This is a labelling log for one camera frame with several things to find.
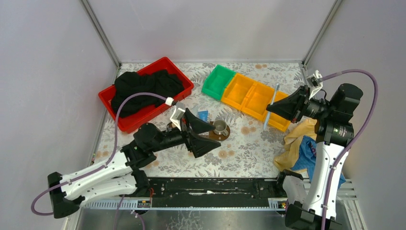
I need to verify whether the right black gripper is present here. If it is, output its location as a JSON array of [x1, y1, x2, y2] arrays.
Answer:
[[267, 85, 334, 124]]

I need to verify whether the blue toothpaste tube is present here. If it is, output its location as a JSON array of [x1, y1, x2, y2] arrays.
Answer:
[[197, 110, 208, 123]]

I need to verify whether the grey metal cup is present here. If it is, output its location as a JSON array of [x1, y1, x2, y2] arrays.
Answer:
[[213, 120, 229, 137]]

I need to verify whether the white toothpaste tube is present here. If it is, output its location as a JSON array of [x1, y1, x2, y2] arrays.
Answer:
[[190, 105, 199, 116]]

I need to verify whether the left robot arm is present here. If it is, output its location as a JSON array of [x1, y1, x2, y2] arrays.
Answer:
[[47, 109, 221, 219]]

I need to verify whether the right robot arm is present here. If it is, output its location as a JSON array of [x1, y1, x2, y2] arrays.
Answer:
[[266, 83, 363, 230]]

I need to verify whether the oval wooden tray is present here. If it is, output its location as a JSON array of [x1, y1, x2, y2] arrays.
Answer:
[[201, 121, 230, 141]]

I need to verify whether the yellow bin with toothpaste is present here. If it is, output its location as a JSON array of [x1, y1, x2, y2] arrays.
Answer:
[[241, 83, 274, 122]]

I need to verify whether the yellow bin with toothbrushes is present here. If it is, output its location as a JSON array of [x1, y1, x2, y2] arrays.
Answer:
[[264, 91, 291, 132]]

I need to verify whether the yellow cloth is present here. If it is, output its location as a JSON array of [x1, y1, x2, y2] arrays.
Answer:
[[273, 118, 316, 172]]

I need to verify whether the blue cloth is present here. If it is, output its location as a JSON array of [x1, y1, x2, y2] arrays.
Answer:
[[291, 136, 346, 189]]

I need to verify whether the yellow bin with cups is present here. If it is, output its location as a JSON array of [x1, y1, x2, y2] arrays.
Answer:
[[221, 73, 256, 110]]

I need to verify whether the green plastic bin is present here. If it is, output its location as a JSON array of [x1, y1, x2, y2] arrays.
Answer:
[[202, 65, 236, 101]]

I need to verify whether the black cloth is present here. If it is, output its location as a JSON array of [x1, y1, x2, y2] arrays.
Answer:
[[111, 69, 184, 118]]

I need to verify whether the red plastic bin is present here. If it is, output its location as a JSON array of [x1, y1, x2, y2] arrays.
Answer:
[[98, 57, 194, 133]]

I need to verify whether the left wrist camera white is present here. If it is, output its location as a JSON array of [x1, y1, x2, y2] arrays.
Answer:
[[165, 97, 186, 131]]

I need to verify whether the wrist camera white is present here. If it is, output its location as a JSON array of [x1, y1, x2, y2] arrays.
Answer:
[[305, 70, 323, 99], [165, 97, 186, 131]]

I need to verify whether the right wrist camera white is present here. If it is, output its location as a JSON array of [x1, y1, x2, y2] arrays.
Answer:
[[305, 70, 323, 99]]

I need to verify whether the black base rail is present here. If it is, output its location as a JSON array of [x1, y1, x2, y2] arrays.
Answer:
[[120, 177, 288, 211]]

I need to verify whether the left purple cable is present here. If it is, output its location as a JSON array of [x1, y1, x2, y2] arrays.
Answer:
[[31, 92, 169, 217]]

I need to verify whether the right aluminium frame post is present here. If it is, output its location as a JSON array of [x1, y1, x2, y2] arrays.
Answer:
[[302, 0, 344, 69]]

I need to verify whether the aluminium frame post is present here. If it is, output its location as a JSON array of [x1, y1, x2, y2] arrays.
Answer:
[[79, 0, 121, 68], [302, 0, 344, 69]]

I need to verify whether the left aluminium frame post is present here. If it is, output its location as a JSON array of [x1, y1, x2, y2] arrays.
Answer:
[[79, 0, 121, 68]]

